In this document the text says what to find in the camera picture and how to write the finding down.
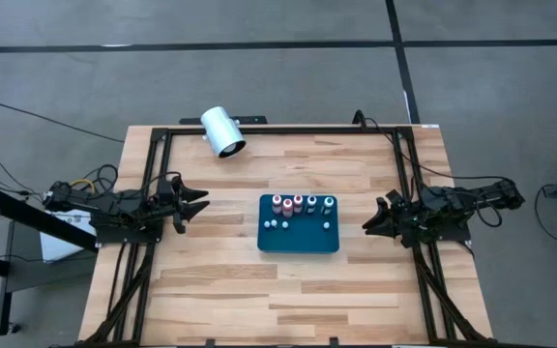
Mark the orange cap food coloring bottle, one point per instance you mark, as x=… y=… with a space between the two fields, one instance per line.
x=286 y=204

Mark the black metal stand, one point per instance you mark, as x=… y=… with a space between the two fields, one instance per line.
x=27 y=215

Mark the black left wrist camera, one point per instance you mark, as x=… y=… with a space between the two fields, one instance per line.
x=179 y=224

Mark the white cylindrical lamp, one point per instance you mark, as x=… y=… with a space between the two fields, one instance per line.
x=220 y=128

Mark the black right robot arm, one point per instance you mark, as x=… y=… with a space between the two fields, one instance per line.
x=477 y=193

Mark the pink cap food coloring bottle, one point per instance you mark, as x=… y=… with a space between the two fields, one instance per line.
x=276 y=200

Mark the green cap food coloring bottle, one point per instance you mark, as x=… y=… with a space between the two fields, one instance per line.
x=328 y=200

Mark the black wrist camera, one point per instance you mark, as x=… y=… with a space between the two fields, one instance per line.
x=179 y=224
x=393 y=195

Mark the small black bracket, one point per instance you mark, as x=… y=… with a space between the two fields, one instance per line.
x=334 y=343
x=210 y=343

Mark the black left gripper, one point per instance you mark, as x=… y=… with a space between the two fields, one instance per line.
x=167 y=203

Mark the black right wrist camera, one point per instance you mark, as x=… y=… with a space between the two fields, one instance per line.
x=393 y=195

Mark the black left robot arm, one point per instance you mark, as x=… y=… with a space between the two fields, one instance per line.
x=114 y=205

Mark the white small ball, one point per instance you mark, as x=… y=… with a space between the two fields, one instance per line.
x=284 y=224

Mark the red cap food coloring bottle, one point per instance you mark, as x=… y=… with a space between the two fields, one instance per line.
x=298 y=198

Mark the black metal table frame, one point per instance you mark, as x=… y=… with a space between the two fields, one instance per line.
x=283 y=130

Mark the blue plastic tray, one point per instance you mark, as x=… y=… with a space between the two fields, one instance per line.
x=298 y=239

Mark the white paper box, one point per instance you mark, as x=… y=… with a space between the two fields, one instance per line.
x=61 y=241

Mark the flat black bar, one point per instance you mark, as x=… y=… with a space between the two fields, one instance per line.
x=254 y=119

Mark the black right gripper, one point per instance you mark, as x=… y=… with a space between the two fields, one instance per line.
x=406 y=217

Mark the black cap food coloring bottle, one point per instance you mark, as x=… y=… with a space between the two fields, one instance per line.
x=311 y=199

